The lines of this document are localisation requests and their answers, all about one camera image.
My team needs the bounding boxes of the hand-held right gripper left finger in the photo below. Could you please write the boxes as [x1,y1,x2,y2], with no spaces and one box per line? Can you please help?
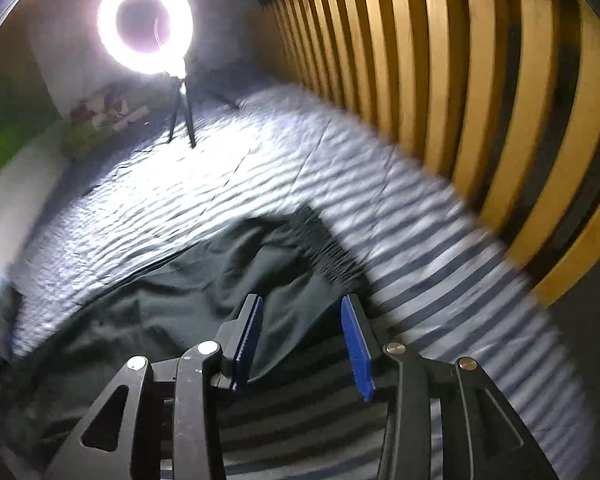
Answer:
[45,294,265,480]

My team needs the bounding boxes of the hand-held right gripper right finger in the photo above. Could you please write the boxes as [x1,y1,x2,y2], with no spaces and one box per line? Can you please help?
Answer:
[341,294,561,480]

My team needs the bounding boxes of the dark grey pants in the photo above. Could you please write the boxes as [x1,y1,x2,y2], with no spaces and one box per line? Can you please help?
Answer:
[0,205,381,471]

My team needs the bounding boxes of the blue white striped blanket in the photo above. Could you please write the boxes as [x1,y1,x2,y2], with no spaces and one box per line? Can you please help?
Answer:
[5,82,588,480]

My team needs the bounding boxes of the printed green pillow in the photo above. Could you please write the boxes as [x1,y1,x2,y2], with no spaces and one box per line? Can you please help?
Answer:
[60,85,151,161]

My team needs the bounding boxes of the yellow wooden slatted headboard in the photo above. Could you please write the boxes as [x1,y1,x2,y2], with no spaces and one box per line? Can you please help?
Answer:
[245,0,600,308]

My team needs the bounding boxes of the white patterned bed frame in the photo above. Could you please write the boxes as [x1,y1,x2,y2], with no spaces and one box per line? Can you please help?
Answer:
[0,130,71,281]

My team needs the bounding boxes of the ring light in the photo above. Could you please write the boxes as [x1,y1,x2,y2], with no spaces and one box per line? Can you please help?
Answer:
[96,0,195,79]

